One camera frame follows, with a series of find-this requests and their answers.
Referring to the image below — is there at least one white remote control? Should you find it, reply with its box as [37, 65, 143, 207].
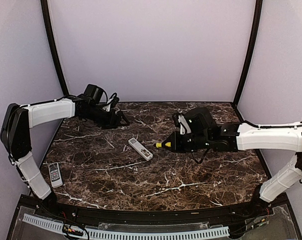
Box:
[128, 138, 153, 161]

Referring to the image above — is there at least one left black frame post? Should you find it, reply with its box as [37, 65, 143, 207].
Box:
[40, 0, 69, 95]

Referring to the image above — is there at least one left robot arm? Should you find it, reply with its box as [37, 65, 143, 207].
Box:
[0, 84, 130, 218]

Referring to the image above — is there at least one white slotted cable duct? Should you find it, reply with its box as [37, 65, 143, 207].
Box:
[22, 213, 230, 240]

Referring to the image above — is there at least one grey remote control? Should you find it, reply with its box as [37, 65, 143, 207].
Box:
[49, 162, 63, 188]

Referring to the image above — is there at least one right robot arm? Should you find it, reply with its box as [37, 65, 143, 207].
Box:
[155, 107, 302, 217]

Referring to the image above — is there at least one black front rail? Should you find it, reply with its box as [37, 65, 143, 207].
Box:
[35, 194, 286, 226]

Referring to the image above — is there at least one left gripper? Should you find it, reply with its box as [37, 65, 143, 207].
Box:
[82, 105, 130, 130]

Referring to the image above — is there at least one right black frame post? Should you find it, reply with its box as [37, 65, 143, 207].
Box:
[232, 0, 263, 107]

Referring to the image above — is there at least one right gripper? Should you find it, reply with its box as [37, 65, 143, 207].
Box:
[162, 130, 211, 153]

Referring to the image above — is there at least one black frame post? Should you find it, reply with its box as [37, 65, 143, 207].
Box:
[232, 0, 263, 107]
[40, 0, 69, 95]

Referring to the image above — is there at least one yellow handled screwdriver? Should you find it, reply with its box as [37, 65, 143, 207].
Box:
[152, 142, 171, 149]

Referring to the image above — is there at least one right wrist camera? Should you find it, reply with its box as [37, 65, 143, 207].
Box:
[172, 112, 184, 127]

